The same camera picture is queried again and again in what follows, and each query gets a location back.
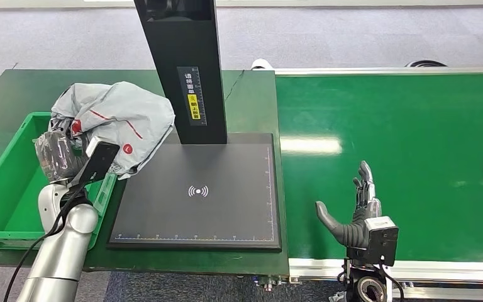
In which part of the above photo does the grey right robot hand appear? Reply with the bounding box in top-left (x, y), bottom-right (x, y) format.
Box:
top-left (315, 160), bottom-right (382, 250)

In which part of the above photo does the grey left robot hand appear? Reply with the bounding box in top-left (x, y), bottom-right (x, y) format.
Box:
top-left (34, 118), bottom-right (87, 183)

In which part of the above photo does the grey plastic mailer package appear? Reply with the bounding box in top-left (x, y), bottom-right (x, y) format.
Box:
top-left (48, 81), bottom-right (177, 180)

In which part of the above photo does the green conveyor belt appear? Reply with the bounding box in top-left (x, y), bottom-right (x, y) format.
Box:
top-left (275, 72), bottom-right (483, 264)

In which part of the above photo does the green plastic crate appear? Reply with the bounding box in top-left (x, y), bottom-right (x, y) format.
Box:
top-left (0, 111), bottom-right (119, 251)

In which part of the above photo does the yellow warning label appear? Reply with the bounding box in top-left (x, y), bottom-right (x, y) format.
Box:
top-left (187, 93), bottom-right (202, 121)

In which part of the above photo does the black scanner platform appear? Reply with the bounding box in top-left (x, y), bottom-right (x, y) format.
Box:
top-left (107, 132), bottom-right (283, 252)

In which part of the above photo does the black scanner column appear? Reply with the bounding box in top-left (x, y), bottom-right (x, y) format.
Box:
top-left (133, 0), bottom-right (228, 145)

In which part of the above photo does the dark green table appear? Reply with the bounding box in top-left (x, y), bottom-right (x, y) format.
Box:
top-left (0, 69), bottom-right (290, 277)

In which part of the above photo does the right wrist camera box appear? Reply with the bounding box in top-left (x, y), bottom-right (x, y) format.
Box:
top-left (347, 216), bottom-right (400, 267)

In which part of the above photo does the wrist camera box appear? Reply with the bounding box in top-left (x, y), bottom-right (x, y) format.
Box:
top-left (68, 136), bottom-right (121, 188)
top-left (347, 216), bottom-right (400, 267)

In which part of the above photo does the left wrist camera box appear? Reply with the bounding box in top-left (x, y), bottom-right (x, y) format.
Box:
top-left (68, 136), bottom-right (121, 188)

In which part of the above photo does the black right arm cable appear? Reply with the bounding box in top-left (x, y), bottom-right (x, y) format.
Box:
top-left (377, 260), bottom-right (405, 302)

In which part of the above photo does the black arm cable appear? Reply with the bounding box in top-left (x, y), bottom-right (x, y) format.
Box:
top-left (3, 189), bottom-right (92, 302)
top-left (377, 260), bottom-right (405, 302)

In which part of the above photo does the aluminium conveyor frame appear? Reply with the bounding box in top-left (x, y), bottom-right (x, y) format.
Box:
top-left (252, 66), bottom-right (483, 301)

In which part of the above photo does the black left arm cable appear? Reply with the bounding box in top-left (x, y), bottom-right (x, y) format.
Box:
top-left (3, 189), bottom-right (92, 302)

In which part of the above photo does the black cable coil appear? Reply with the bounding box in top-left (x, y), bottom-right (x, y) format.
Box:
top-left (406, 60), bottom-right (450, 69)

